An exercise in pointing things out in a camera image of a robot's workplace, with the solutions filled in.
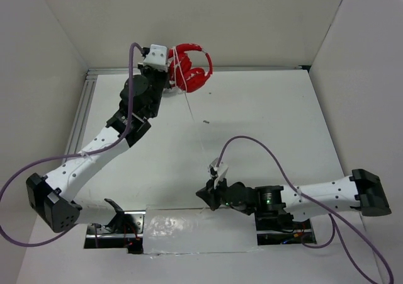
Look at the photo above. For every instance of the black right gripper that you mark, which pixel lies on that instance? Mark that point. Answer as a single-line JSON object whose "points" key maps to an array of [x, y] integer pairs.
{"points": [[208, 195]]}

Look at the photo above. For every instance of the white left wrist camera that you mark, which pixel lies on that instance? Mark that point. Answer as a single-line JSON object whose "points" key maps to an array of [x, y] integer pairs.
{"points": [[157, 57]]}

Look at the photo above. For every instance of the red headphones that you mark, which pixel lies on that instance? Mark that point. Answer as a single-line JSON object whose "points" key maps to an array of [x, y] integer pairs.
{"points": [[182, 74]]}

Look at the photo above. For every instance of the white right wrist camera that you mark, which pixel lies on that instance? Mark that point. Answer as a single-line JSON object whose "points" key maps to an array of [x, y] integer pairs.
{"points": [[218, 170]]}

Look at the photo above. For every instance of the aluminium frame rail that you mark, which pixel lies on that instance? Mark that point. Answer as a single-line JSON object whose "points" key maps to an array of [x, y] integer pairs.
{"points": [[106, 71]]}

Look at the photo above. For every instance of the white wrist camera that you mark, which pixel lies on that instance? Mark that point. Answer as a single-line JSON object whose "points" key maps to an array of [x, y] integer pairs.
{"points": [[157, 57], [218, 170]]}

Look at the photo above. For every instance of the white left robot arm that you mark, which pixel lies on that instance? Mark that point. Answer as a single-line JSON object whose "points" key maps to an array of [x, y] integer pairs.
{"points": [[52, 195]]}

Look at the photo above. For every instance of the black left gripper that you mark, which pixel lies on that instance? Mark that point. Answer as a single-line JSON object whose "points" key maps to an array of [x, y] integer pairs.
{"points": [[145, 70]]}

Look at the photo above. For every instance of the white taped cover panel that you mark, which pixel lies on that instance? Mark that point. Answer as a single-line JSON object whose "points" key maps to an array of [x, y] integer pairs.
{"points": [[195, 231]]}

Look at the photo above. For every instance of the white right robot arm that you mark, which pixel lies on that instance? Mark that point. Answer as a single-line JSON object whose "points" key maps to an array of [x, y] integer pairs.
{"points": [[361, 191]]}

